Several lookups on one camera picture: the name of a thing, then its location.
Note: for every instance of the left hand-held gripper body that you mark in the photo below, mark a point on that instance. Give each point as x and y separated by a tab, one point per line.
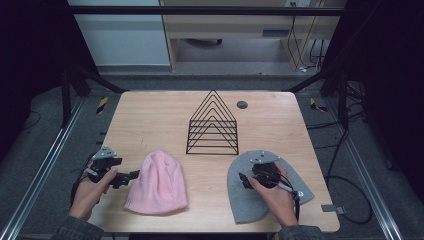
101	163

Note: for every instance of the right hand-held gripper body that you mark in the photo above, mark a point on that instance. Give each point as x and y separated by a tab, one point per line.
265	171

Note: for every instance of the grey knit beanie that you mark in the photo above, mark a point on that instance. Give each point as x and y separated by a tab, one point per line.
243	203

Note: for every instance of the pink knit beanie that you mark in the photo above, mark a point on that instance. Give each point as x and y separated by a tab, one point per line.
156	186

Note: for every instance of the person's right hand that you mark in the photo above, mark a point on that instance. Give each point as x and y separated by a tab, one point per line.
278	201

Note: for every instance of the person's left hand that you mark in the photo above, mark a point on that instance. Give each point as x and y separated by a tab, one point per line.
87	196

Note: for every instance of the yellow black striped tape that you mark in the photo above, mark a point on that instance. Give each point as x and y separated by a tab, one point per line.
102	104
314	104

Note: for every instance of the grey round table grommet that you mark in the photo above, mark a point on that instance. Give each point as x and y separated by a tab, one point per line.
242	105

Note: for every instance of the black metal stand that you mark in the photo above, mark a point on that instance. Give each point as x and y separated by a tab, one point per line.
342	100
66	96

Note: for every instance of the white cabinet panel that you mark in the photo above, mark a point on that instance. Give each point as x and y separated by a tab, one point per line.
123	40

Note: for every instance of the dark curtain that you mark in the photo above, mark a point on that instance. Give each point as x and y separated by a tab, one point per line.
393	66
33	50

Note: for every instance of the aluminium floor rail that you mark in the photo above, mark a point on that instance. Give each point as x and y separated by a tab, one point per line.
43	163
366	180

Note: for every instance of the grey metal bracket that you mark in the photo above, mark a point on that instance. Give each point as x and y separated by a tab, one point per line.
333	209

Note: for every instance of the black horizontal frame bar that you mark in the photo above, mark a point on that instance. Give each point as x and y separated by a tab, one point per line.
200	10

